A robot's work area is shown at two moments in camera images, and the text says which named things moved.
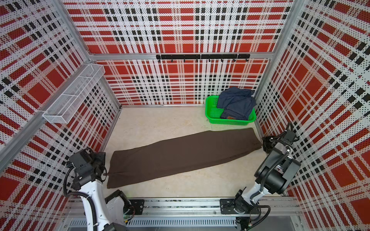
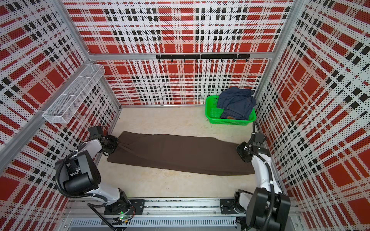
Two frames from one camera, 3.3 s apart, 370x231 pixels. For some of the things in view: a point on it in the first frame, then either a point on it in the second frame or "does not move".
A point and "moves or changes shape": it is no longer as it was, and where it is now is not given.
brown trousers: [125, 166] moves or changes shape
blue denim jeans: [237, 103] does not move
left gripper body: [98, 160] → [112, 143]
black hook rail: [203, 57] does not move
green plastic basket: [213, 113] does not move
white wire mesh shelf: [66, 106] does not move
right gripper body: [268, 142] → [242, 151]
